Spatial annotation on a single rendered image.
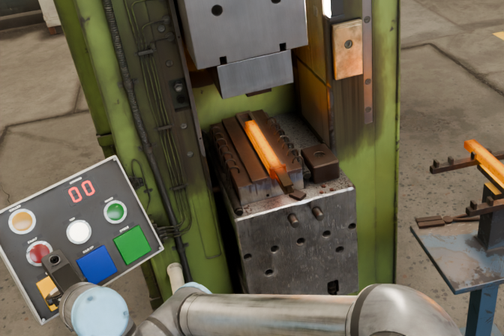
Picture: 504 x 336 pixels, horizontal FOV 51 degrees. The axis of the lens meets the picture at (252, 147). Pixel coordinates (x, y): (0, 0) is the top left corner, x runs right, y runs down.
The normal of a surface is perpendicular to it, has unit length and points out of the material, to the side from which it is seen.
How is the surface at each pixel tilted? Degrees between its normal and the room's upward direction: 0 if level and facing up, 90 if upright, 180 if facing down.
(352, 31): 90
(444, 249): 0
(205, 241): 90
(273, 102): 90
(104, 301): 57
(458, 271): 0
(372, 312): 43
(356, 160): 90
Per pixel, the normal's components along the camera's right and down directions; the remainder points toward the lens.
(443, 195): -0.13, -0.84
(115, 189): 0.49, -0.14
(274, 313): -0.74, -0.49
